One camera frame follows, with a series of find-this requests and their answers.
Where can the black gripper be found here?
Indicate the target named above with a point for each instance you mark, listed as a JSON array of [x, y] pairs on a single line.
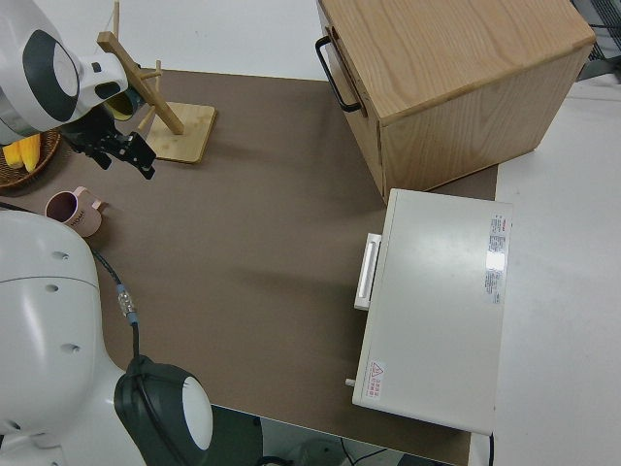
[[94, 133]]

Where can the pink mug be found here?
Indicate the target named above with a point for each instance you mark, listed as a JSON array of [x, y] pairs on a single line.
[[82, 218]]

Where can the white Franka arm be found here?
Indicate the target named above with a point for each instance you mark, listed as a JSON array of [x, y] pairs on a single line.
[[39, 291]]

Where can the teal mug yellow inside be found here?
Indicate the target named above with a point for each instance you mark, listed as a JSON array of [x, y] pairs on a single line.
[[119, 108]]

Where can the wooden mug tree stand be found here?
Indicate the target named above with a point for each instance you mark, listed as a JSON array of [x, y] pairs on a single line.
[[179, 131]]

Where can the yellow corn cob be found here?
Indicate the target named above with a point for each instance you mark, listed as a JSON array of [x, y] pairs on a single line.
[[13, 155], [31, 153]]

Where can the brown wicker basket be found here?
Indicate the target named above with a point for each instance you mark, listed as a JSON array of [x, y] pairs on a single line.
[[29, 177]]

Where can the brown table mat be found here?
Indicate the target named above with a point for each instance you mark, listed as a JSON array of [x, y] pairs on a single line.
[[267, 218]]

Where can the wooden cabinet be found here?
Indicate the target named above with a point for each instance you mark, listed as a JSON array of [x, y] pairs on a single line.
[[461, 73]]

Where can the cream toaster oven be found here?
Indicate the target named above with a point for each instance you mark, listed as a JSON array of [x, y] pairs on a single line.
[[436, 315]]

